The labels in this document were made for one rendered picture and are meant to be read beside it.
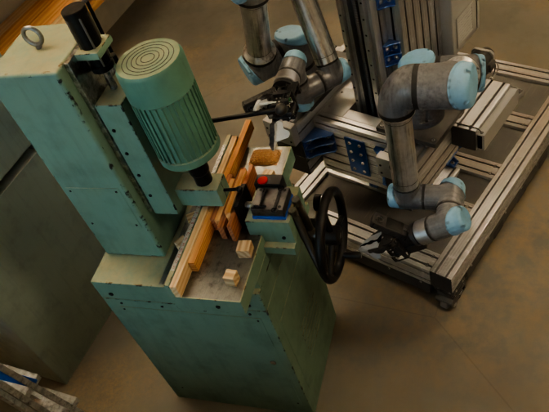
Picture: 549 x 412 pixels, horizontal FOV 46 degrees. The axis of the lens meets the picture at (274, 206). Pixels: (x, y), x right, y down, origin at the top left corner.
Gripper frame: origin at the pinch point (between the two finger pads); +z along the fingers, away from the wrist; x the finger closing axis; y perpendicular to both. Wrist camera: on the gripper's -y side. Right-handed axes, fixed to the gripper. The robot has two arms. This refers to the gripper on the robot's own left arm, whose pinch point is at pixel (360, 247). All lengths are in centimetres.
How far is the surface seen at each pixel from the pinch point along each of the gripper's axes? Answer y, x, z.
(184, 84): -77, -10, -7
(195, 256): -40, -26, 22
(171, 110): -74, -14, -2
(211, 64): -16, 195, 158
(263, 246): -26.0, -15.5, 12.0
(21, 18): -115, 159, 205
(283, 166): -30.0, 14.0, 11.2
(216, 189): -46.2, -9.0, 14.1
